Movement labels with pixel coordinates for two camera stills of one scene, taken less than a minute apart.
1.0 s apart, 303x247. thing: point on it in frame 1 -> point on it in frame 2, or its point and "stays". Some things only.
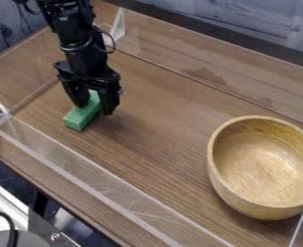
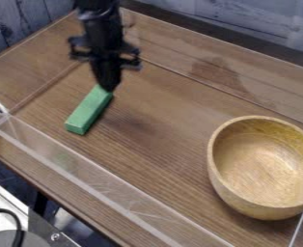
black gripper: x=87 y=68 -> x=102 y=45
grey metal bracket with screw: x=42 y=227 stays
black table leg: x=41 y=204 stays
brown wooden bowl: x=262 y=167 stays
